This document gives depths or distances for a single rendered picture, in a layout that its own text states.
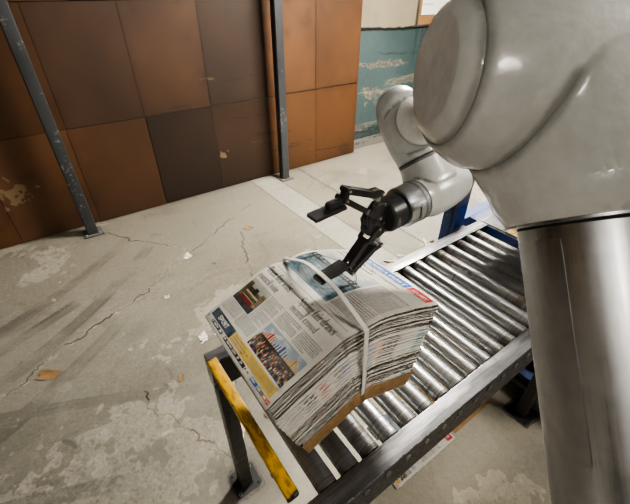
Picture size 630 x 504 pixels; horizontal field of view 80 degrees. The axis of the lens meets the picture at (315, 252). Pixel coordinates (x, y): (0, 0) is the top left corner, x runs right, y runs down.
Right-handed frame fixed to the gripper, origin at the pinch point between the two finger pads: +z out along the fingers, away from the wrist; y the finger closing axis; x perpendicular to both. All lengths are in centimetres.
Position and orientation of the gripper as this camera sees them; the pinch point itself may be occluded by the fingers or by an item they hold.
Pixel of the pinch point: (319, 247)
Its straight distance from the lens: 70.9
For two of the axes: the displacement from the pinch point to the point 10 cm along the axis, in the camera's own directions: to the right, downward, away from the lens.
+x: -5.8, -4.5, 6.8
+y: 0.8, 8.0, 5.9
